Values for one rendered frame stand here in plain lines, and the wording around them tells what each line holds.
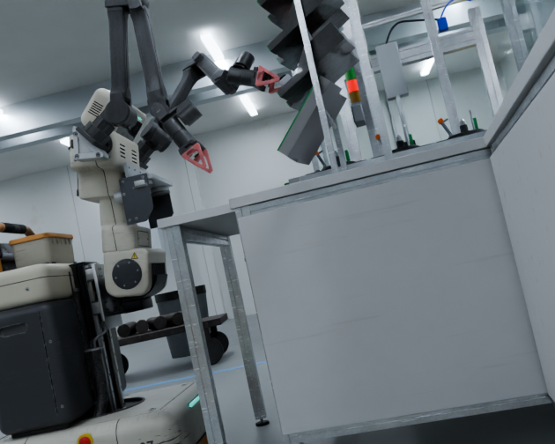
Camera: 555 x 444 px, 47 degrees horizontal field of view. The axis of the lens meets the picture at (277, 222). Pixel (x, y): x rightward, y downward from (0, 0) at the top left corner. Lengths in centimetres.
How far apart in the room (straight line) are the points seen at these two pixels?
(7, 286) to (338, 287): 107
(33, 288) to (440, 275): 126
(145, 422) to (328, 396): 58
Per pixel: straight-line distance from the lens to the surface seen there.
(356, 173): 180
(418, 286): 179
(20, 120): 936
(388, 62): 366
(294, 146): 212
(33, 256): 237
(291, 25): 220
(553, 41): 92
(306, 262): 181
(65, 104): 913
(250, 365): 282
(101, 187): 231
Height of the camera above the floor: 61
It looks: 5 degrees up
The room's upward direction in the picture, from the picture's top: 12 degrees counter-clockwise
